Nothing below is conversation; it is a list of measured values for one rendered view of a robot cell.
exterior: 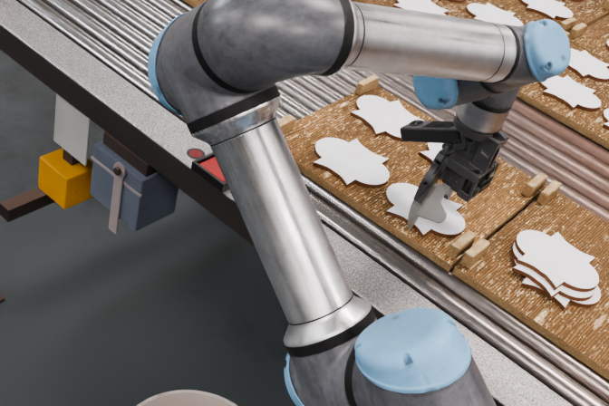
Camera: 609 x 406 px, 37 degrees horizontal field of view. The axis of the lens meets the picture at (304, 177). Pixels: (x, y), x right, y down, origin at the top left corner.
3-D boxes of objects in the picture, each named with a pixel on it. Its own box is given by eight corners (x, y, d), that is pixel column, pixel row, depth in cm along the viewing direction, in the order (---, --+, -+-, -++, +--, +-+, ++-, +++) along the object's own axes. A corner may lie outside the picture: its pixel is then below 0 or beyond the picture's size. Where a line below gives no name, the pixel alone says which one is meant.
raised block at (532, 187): (528, 199, 163) (534, 188, 162) (520, 194, 164) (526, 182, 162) (544, 187, 168) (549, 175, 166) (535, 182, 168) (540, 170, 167)
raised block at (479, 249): (468, 270, 144) (473, 257, 142) (458, 264, 145) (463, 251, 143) (486, 255, 148) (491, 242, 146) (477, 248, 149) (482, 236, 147)
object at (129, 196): (129, 249, 169) (139, 173, 158) (82, 209, 175) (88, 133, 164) (173, 227, 177) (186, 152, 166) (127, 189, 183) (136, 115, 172)
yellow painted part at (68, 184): (63, 210, 182) (71, 113, 168) (36, 187, 186) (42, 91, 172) (96, 197, 187) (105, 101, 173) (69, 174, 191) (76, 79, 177)
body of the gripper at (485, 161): (465, 207, 143) (493, 147, 136) (421, 177, 146) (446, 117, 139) (488, 188, 148) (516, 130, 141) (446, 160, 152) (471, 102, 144)
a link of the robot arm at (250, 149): (376, 454, 103) (178, 4, 96) (302, 441, 115) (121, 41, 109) (443, 398, 109) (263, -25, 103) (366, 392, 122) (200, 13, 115)
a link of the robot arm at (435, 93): (457, 43, 120) (511, 33, 126) (401, 64, 129) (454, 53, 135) (472, 101, 120) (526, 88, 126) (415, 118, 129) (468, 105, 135)
